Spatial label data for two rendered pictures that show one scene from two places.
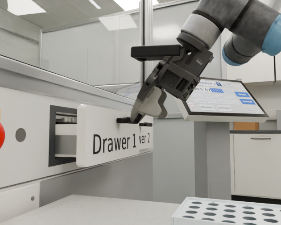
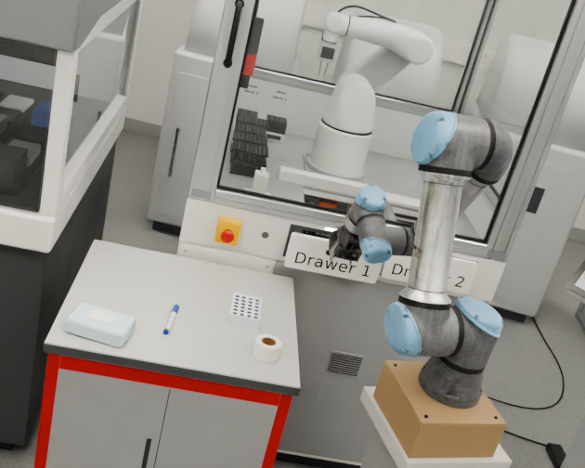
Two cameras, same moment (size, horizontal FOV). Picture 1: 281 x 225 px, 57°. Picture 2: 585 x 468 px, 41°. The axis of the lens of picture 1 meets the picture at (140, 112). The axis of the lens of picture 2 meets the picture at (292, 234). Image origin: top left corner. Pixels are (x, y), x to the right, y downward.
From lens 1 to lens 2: 2.09 m
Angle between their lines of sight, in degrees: 68
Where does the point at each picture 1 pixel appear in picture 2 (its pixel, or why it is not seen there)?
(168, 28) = not seen: outside the picture
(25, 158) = (266, 246)
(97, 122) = (303, 245)
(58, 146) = not seen: hidden behind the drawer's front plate
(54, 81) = (296, 211)
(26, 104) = (271, 221)
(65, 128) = not seen: hidden behind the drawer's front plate
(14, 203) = (255, 264)
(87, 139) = (290, 253)
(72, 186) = (303, 274)
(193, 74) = (344, 246)
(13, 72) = (266, 205)
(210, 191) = not seen: outside the picture
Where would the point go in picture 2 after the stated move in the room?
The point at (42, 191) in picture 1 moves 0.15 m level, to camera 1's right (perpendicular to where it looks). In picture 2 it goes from (275, 266) to (292, 291)
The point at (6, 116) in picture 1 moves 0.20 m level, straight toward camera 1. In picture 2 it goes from (257, 225) to (209, 236)
